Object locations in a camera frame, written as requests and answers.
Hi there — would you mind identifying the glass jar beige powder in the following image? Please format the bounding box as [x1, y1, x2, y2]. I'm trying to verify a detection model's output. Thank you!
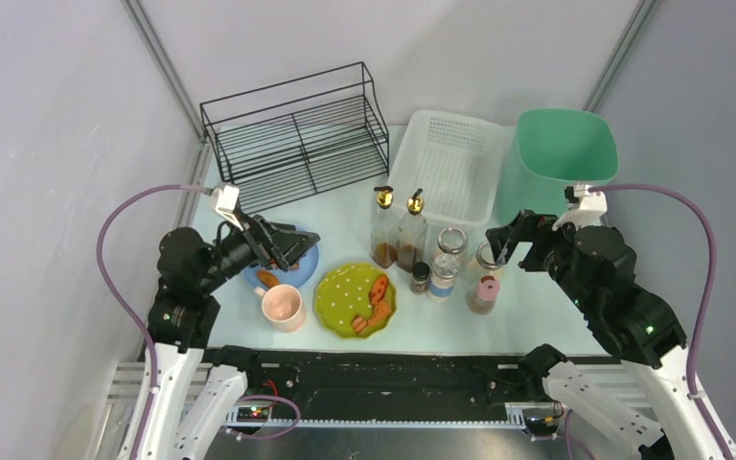
[432, 227, 468, 265]

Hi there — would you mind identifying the blue plate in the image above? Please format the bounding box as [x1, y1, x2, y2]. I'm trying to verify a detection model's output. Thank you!
[241, 244, 319, 288]

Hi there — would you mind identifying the small orange food piece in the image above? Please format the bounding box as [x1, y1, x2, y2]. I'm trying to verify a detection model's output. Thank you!
[256, 270, 281, 289]

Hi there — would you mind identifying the white plastic basket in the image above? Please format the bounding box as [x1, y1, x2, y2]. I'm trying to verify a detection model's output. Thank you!
[388, 109, 514, 230]

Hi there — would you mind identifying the oil bottle gold spout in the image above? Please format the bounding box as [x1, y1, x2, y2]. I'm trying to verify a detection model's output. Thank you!
[397, 188, 428, 273]
[370, 185, 398, 268]

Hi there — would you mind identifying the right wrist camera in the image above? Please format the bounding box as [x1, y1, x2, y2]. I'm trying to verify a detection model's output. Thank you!
[552, 183, 608, 231]

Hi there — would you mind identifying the blue label spice jar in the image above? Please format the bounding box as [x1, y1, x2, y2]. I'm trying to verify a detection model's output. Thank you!
[427, 253, 461, 302]

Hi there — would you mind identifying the glass jar clamp lid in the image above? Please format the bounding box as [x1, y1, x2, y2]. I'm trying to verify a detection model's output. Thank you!
[465, 241, 504, 281]

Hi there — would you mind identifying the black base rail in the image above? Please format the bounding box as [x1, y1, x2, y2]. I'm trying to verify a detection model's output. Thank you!
[202, 346, 555, 423]

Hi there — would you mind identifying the pink mug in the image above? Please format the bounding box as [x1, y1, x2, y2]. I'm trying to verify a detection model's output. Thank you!
[254, 284, 307, 334]

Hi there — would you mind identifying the pink lid spice bottle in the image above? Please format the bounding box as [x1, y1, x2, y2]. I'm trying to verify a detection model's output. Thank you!
[466, 275, 500, 315]

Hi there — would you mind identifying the green dotted plate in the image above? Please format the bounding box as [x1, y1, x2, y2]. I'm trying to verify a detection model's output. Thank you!
[313, 263, 397, 339]

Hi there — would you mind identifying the green trash bin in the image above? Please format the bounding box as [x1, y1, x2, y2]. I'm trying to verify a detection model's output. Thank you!
[496, 108, 619, 224]

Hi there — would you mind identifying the black wire rack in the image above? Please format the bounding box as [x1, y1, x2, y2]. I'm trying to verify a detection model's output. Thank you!
[199, 61, 390, 214]

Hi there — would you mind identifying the small black lid spice jar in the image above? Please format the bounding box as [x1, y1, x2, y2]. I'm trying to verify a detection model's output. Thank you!
[410, 261, 431, 295]

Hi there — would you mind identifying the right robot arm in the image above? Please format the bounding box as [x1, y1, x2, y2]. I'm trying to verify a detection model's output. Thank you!
[485, 211, 736, 459]

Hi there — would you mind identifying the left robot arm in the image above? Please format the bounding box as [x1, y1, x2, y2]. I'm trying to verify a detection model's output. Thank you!
[118, 216, 320, 459]

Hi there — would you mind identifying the orange food on green plate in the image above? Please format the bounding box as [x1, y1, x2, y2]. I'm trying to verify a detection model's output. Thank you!
[352, 274, 393, 335]

